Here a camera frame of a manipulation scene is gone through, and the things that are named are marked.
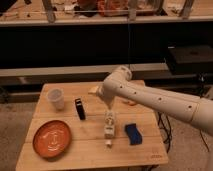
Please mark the orange carrot toy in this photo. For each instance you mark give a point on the orange carrot toy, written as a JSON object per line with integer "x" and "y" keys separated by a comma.
{"x": 129, "y": 102}

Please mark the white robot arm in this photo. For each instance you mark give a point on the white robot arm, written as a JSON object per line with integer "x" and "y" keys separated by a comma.
{"x": 196, "y": 111}

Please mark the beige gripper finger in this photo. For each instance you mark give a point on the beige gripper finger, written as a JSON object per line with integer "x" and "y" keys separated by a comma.
{"x": 94, "y": 90}

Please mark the blue sponge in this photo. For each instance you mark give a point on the blue sponge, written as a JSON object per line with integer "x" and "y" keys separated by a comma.
{"x": 133, "y": 134}

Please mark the translucent plastic cup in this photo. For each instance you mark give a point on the translucent plastic cup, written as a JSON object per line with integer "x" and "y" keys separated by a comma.
{"x": 56, "y": 98}

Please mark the white small bottle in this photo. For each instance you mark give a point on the white small bottle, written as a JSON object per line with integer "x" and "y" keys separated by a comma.
{"x": 109, "y": 128}

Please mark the black box on right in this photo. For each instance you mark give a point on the black box on right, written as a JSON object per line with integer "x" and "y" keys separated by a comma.
{"x": 180, "y": 58}

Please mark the black upright eraser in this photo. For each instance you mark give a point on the black upright eraser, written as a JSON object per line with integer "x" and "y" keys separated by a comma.
{"x": 80, "y": 109}

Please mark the orange round plate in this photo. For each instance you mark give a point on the orange round plate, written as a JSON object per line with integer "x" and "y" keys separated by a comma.
{"x": 52, "y": 139}

